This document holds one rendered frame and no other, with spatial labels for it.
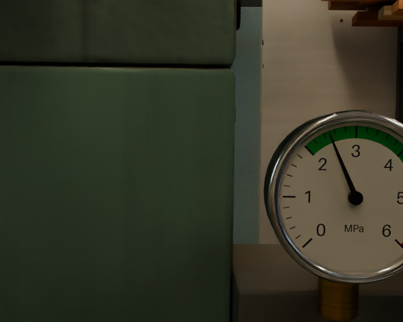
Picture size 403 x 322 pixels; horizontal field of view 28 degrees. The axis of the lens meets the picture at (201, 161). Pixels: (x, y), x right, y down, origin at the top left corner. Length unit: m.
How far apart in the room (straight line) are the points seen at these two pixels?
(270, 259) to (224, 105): 0.09
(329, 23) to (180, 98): 2.47
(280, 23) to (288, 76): 0.18
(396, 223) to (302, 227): 0.03
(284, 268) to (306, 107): 2.43
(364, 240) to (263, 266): 0.09
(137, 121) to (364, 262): 0.12
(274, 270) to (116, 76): 0.11
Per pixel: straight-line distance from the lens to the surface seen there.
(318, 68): 2.80
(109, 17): 0.35
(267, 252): 0.41
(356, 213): 0.29
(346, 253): 0.30
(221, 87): 0.35
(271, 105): 2.79
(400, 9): 2.34
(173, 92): 0.35
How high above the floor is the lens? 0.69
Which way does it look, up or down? 3 degrees down
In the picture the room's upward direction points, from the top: 1 degrees clockwise
